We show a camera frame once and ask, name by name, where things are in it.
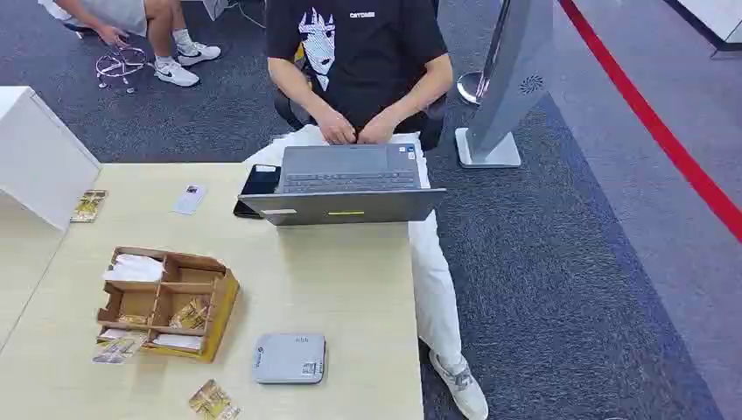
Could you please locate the pale white card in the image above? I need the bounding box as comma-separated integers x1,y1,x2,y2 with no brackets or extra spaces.
171,184,208,217

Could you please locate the gold printed card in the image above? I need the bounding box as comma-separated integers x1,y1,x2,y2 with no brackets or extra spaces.
70,189,109,224
168,297,211,332
188,379,243,420
91,330,150,367

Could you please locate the wooden card box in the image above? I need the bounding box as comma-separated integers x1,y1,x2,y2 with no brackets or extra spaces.
95,246,241,365

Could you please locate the white card stack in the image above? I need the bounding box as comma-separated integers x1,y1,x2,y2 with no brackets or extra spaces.
102,254,166,284

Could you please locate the white box with cable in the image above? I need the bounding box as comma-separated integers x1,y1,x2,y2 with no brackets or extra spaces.
200,0,231,22

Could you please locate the seated person's right hand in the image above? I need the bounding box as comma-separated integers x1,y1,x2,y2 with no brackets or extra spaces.
315,108,358,146

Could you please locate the grey card reader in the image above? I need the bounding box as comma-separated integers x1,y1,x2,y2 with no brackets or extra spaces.
252,332,327,386

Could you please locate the red floor tape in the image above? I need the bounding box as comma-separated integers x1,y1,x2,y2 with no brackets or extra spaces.
557,0,742,245

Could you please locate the round silver stand base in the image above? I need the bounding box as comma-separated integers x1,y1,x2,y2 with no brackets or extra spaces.
456,70,489,108

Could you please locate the seated person's left hand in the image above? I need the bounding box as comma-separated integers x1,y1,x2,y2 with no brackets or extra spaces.
356,113,399,146

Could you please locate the crouching person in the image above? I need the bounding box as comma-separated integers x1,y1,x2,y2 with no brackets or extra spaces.
37,0,222,88

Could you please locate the black phone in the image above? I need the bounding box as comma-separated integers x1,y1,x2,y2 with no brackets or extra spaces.
233,164,283,221

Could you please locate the white furniture with dark edge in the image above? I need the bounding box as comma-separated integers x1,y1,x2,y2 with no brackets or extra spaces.
663,0,742,60

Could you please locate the coiled cable bundle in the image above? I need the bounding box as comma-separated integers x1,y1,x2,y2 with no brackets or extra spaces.
94,45,150,95

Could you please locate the grey laptop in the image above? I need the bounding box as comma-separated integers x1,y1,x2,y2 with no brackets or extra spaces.
237,143,447,228

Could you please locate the seated person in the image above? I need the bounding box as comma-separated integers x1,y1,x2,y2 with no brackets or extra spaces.
243,0,490,420

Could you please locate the white cabinet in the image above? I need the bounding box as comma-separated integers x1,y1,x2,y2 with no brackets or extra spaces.
0,85,102,234

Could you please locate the grey standing display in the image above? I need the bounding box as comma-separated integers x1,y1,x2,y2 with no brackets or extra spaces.
454,0,556,170

